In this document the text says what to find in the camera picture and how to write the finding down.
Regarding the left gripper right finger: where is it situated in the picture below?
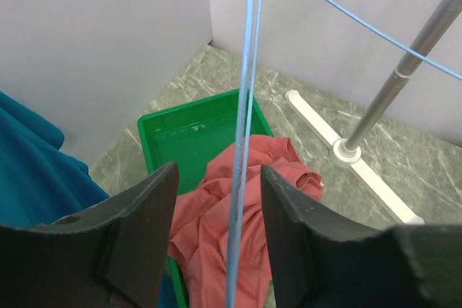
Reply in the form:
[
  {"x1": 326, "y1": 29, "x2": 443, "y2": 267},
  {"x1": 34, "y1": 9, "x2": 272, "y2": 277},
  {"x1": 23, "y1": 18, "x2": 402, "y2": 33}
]
[{"x1": 261, "y1": 166, "x2": 461, "y2": 307}]

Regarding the blue wire hanger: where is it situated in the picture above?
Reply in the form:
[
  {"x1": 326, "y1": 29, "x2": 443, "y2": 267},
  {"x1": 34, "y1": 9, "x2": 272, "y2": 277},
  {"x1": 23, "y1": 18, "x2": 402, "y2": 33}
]
[
  {"x1": 324, "y1": 0, "x2": 461, "y2": 81},
  {"x1": 225, "y1": 0, "x2": 263, "y2": 307}
]

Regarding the green plastic tray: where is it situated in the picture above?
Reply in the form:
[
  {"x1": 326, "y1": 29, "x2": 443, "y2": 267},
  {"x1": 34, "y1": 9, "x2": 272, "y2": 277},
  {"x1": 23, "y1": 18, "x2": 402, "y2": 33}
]
[{"x1": 136, "y1": 88, "x2": 275, "y2": 308}]

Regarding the dusty red t-shirt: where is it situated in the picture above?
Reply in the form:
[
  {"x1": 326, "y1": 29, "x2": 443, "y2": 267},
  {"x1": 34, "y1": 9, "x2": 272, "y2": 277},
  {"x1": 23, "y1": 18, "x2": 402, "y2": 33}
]
[{"x1": 167, "y1": 135, "x2": 323, "y2": 307}]

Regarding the teal blue t-shirt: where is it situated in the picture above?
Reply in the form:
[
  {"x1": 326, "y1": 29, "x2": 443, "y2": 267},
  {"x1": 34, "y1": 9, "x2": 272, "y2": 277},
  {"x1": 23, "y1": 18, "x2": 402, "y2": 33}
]
[{"x1": 1, "y1": 94, "x2": 108, "y2": 227}]

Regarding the metal clothes rack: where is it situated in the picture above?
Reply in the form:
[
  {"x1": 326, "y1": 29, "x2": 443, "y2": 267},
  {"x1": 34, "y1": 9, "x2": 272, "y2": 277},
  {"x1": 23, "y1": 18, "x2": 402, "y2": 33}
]
[{"x1": 285, "y1": 0, "x2": 461, "y2": 224}]

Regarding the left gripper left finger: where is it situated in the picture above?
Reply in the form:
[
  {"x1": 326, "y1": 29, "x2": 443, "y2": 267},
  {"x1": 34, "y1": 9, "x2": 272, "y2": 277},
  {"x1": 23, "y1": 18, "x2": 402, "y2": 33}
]
[{"x1": 1, "y1": 162, "x2": 179, "y2": 307}]

